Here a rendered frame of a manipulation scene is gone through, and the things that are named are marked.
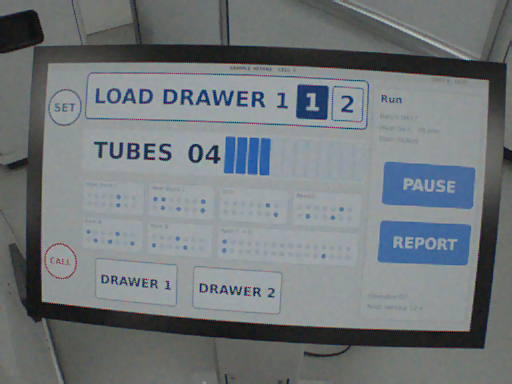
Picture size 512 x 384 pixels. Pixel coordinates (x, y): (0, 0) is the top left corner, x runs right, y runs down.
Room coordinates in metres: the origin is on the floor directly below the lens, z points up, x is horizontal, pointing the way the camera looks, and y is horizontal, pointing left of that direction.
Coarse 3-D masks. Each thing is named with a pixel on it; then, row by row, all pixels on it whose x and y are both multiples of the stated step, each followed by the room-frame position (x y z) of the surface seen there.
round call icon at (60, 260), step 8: (48, 248) 0.30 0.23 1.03; (56, 248) 0.30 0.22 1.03; (64, 248) 0.30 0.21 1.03; (72, 248) 0.30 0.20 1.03; (48, 256) 0.29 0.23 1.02; (56, 256) 0.29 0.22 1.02; (64, 256) 0.29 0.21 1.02; (72, 256) 0.29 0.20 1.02; (48, 264) 0.29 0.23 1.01; (56, 264) 0.29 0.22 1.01; (64, 264) 0.29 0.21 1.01; (72, 264) 0.29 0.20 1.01; (48, 272) 0.28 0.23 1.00; (56, 272) 0.28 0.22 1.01; (64, 272) 0.28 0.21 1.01; (72, 272) 0.28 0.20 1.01; (64, 280) 0.28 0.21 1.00; (72, 280) 0.28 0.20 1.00
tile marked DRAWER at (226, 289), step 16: (208, 272) 0.28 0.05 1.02; (224, 272) 0.28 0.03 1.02; (240, 272) 0.28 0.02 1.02; (256, 272) 0.28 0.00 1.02; (272, 272) 0.28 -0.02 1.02; (192, 288) 0.27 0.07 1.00; (208, 288) 0.27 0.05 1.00; (224, 288) 0.27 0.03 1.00; (240, 288) 0.27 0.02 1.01; (256, 288) 0.27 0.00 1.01; (272, 288) 0.26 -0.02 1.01; (192, 304) 0.26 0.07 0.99; (208, 304) 0.26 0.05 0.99; (224, 304) 0.26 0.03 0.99; (240, 304) 0.25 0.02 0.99; (256, 304) 0.25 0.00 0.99; (272, 304) 0.25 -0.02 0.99
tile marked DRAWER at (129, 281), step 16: (96, 272) 0.28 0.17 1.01; (112, 272) 0.28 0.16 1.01; (128, 272) 0.28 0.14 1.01; (144, 272) 0.28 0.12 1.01; (160, 272) 0.28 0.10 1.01; (176, 272) 0.28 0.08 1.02; (96, 288) 0.27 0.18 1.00; (112, 288) 0.27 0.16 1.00; (128, 288) 0.27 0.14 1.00; (144, 288) 0.27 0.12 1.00; (160, 288) 0.27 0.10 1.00; (176, 288) 0.27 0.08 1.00; (160, 304) 0.26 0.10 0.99; (176, 304) 0.26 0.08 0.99
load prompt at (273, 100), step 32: (96, 96) 0.40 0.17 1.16; (128, 96) 0.40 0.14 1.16; (160, 96) 0.40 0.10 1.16; (192, 96) 0.40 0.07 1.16; (224, 96) 0.39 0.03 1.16; (256, 96) 0.39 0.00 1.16; (288, 96) 0.39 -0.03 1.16; (320, 96) 0.39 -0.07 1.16; (352, 96) 0.39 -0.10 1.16; (352, 128) 0.37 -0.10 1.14
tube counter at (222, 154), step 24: (192, 144) 0.36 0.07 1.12; (216, 144) 0.36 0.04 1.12; (240, 144) 0.36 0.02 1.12; (264, 144) 0.36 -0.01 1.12; (288, 144) 0.36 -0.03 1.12; (312, 144) 0.36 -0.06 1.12; (336, 144) 0.36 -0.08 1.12; (360, 144) 0.36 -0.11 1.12; (192, 168) 0.35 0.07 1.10; (216, 168) 0.35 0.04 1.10; (240, 168) 0.35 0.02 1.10; (264, 168) 0.34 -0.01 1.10; (288, 168) 0.34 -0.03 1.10; (312, 168) 0.34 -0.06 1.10; (336, 168) 0.34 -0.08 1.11; (360, 168) 0.34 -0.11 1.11
